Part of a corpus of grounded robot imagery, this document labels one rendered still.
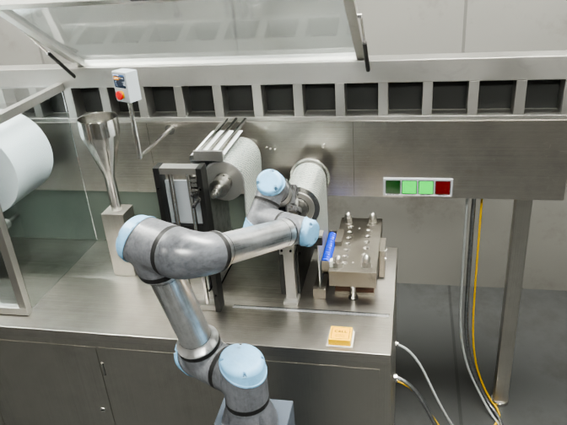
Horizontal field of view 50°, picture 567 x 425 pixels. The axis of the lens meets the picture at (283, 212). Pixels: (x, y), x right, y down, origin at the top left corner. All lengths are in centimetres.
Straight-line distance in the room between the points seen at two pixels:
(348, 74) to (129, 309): 113
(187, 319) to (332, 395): 74
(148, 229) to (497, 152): 134
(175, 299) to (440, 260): 254
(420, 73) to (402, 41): 118
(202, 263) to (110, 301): 105
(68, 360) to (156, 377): 33
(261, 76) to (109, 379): 122
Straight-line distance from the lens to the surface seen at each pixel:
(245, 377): 155
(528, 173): 231
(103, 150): 223
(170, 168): 193
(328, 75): 218
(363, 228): 233
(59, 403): 254
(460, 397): 313
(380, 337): 198
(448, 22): 332
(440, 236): 372
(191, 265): 130
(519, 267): 268
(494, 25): 334
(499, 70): 218
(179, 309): 150
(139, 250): 136
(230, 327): 207
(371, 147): 225
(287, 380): 208
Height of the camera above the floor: 213
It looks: 26 degrees down
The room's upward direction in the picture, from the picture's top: 4 degrees counter-clockwise
